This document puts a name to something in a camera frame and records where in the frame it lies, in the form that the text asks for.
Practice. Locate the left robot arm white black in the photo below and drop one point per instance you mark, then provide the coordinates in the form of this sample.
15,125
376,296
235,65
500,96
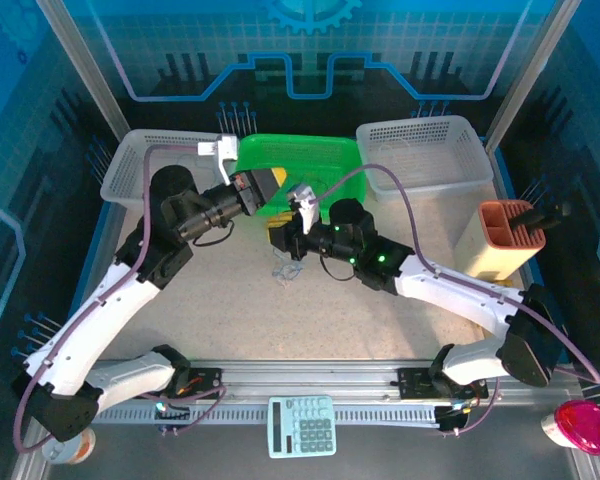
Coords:
80,330

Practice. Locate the green perforated plastic basket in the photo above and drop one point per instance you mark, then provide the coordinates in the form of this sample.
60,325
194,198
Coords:
310,155

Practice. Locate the white perforated plastic basket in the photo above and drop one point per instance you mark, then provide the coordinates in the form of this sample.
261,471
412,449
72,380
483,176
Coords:
425,160
125,170

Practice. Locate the beige orange slotted holder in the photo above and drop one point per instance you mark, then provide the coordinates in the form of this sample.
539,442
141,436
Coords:
485,250

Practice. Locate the light blue calculator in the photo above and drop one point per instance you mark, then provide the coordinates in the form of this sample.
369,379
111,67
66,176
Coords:
302,427

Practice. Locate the white tape roll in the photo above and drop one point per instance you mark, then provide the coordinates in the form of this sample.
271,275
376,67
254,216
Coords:
77,450

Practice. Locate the white cup pink lid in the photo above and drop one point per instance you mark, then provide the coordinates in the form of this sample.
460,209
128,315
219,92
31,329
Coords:
580,427

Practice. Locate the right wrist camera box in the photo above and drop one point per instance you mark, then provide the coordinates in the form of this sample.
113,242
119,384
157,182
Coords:
305,210

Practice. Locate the aluminium front rail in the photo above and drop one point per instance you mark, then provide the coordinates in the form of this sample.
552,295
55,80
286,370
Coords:
305,372

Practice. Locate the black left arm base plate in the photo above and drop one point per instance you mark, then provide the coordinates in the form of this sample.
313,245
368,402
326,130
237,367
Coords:
207,382

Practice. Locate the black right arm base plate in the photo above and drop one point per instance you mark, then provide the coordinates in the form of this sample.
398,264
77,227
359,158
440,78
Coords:
415,382

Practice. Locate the aluminium frame post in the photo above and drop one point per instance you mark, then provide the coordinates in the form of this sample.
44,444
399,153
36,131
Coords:
80,62
532,65

